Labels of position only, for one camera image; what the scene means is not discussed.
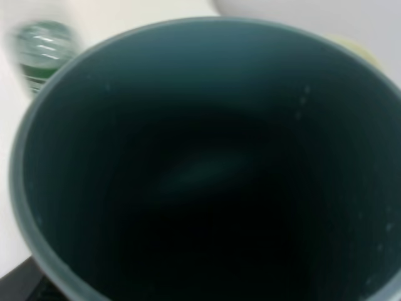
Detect pale yellow plastic cup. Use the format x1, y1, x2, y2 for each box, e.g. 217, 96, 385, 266
323, 34, 383, 73

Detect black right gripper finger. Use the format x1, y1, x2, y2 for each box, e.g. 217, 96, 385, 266
1, 257, 68, 301

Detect clear plastic water bottle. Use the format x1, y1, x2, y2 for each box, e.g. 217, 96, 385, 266
9, 20, 80, 95

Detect teal green plastic cup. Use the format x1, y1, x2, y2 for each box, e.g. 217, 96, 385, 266
9, 17, 400, 300

